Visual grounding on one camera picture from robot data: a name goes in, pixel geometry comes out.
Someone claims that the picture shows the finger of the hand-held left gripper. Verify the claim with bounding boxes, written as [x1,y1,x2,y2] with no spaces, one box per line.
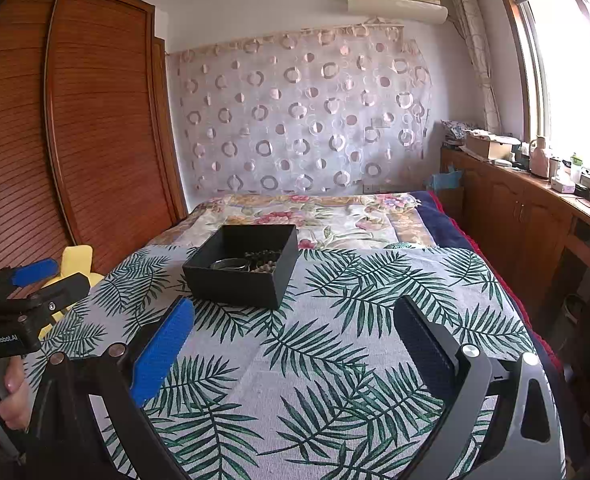
[0,258,60,292]
[27,273,91,319]

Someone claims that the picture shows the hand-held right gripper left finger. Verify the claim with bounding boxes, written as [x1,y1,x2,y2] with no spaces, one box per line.
[22,296,196,480]

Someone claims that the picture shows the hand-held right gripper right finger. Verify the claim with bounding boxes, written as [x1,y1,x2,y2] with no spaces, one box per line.
[392,296,567,480]

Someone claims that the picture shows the black jewelry box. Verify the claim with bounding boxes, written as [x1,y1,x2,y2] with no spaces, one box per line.
[182,223,300,310]

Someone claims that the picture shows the person's left hand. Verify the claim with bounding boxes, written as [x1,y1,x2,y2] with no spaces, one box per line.
[0,359,32,431]

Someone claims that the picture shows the yellow plush toy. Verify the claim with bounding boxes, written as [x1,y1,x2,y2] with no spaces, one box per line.
[40,245,106,341]

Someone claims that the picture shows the leaf print blanket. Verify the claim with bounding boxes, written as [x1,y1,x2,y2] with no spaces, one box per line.
[22,245,551,480]

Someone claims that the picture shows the silver bangle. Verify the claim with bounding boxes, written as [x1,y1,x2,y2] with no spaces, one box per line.
[210,257,250,272]

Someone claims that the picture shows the navy blanket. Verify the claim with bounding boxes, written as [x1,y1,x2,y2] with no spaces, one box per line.
[415,190,562,372]

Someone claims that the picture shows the wooden wardrobe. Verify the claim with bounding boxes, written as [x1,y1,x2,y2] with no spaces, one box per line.
[0,0,189,301]

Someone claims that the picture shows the wooden side cabinet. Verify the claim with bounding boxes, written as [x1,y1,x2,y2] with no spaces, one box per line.
[440,145,590,326]

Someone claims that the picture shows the floral quilt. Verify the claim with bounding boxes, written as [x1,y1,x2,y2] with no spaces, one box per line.
[145,192,444,252]

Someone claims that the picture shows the blue paper bag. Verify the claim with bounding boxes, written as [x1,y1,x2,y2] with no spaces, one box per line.
[427,167,465,212]

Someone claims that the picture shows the cardboard box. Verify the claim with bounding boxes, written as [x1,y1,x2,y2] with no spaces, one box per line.
[464,130,521,162]

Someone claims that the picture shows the patterned cloth bundle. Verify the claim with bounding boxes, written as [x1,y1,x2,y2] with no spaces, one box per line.
[441,120,481,144]

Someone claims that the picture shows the pink kettle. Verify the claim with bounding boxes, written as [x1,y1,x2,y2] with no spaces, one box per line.
[530,135,551,179]

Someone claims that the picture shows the window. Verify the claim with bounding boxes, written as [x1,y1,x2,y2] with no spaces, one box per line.
[492,0,590,182]

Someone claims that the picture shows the beige window curtain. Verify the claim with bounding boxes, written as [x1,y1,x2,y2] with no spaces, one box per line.
[447,0,504,136]

